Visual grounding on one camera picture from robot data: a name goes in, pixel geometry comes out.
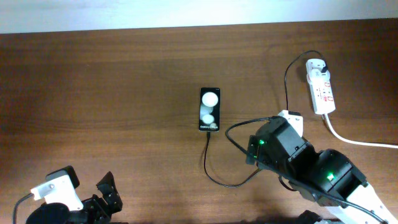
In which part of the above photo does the black charger cable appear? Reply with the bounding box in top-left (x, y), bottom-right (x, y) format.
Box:
top-left (203, 50), bottom-right (329, 189)

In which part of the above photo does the black smartphone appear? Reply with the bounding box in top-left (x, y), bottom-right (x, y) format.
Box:
top-left (198, 87), bottom-right (221, 132)

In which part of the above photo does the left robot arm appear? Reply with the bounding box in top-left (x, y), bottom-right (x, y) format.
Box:
top-left (26, 166), bottom-right (123, 223)

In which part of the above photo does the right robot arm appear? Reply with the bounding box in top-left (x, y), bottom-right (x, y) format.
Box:
top-left (246, 114), bottom-right (397, 223)

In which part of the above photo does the white USB charger plug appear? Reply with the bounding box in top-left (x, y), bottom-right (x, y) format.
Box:
top-left (307, 69), bottom-right (330, 85)

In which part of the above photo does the white power strip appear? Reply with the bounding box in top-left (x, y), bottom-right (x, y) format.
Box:
top-left (305, 58), bottom-right (336, 115)

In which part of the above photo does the white power strip cord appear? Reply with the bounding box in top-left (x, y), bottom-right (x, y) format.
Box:
top-left (322, 113), bottom-right (398, 149)

